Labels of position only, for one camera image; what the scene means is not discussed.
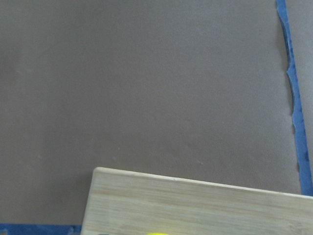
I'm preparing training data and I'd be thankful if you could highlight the yellow lemon slice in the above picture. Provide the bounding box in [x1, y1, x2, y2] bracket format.
[146, 233, 169, 235]

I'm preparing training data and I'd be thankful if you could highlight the bamboo cutting board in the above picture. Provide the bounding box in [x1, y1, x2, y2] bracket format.
[81, 167, 313, 235]

